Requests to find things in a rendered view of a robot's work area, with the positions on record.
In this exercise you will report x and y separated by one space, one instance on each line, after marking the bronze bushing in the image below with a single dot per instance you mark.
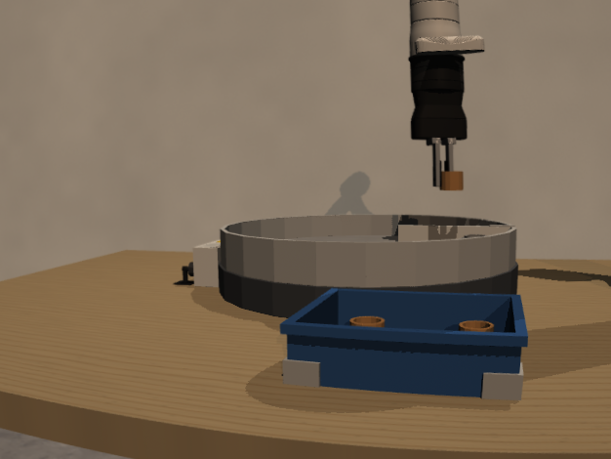
471 325
365 320
451 180

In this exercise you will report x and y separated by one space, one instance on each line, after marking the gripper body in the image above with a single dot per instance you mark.
437 80

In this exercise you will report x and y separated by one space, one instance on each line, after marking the dark blue crate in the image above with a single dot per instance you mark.
323 350

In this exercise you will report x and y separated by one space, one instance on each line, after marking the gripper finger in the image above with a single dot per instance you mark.
448 143
436 162

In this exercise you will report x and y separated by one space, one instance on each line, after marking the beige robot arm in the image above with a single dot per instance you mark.
434 9

